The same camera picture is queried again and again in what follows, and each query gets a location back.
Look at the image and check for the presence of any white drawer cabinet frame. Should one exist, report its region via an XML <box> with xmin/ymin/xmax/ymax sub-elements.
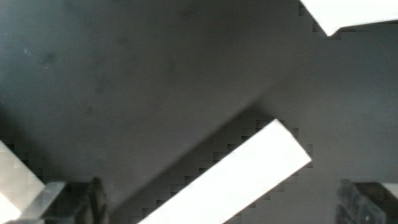
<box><xmin>300</xmin><ymin>0</ymin><xmax>398</xmax><ymax>36</ymax></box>

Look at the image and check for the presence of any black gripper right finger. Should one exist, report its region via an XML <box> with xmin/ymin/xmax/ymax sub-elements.
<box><xmin>335</xmin><ymin>179</ymin><xmax>398</xmax><ymax>224</ymax></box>

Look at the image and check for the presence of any white front fence rail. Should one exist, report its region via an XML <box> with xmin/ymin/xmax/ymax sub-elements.
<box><xmin>136</xmin><ymin>119</ymin><xmax>310</xmax><ymax>224</ymax></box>

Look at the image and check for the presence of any white block at left edge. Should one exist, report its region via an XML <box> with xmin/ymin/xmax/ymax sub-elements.
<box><xmin>0</xmin><ymin>141</ymin><xmax>44</xmax><ymax>224</ymax></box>

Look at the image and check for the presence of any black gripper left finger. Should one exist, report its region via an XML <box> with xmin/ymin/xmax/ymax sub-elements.
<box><xmin>22</xmin><ymin>178</ymin><xmax>110</xmax><ymax>224</ymax></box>

